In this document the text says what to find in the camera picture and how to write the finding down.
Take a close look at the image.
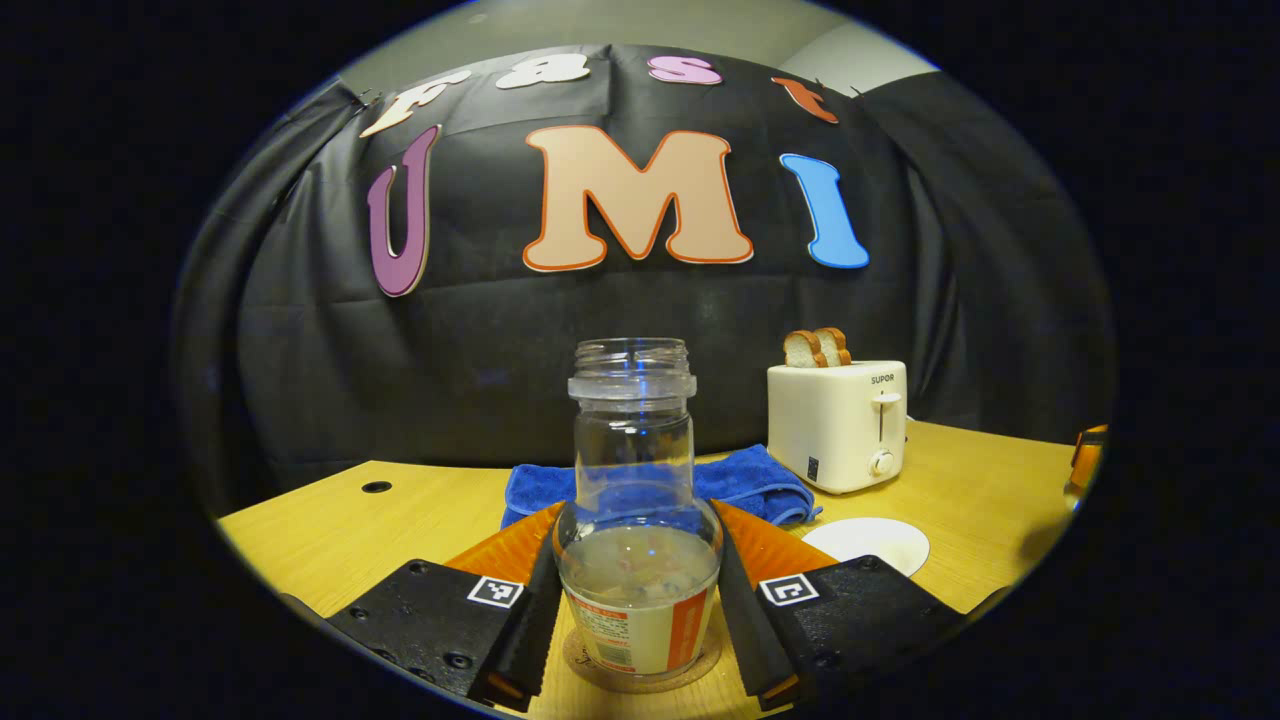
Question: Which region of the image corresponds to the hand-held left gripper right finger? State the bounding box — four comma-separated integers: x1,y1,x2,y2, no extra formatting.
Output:
711,499,967,714

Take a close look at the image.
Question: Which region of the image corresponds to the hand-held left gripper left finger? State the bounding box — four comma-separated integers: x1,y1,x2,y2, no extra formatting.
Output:
324,500,567,714

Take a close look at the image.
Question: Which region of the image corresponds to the clear glass water bottle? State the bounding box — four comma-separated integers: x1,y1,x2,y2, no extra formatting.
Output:
552,338,724,683

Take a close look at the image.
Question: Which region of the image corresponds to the pale yellow teacup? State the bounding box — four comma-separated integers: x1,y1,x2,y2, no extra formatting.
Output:
801,516,931,579

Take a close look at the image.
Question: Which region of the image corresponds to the blue towel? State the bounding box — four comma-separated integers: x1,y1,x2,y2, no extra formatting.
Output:
500,444,823,531

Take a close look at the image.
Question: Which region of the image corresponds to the cream toaster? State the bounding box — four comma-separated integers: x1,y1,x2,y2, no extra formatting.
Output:
767,360,909,496

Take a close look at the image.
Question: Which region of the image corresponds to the black backdrop cloth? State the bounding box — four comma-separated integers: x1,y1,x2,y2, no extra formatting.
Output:
172,42,1116,516

